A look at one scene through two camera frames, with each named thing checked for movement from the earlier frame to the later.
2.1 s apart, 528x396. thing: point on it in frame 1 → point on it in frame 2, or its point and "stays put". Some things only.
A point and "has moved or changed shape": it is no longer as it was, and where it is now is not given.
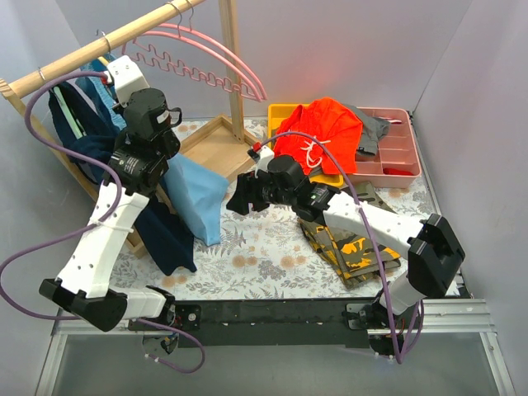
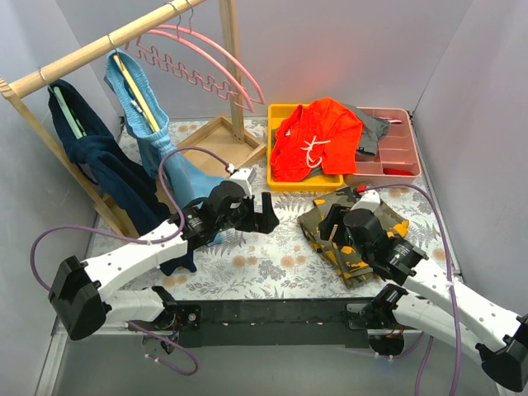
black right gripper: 251,190 → 335,227
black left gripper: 120,107 → 256,215
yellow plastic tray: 280,111 stays put
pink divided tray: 397,162 stays put
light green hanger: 75,125 stays put
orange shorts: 325,134 stays put
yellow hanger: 101,59 has moved or changed shape
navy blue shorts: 157,226 stays put
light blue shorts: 198,191 has moved or changed shape
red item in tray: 389,171 stays put
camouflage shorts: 348,256 stays put
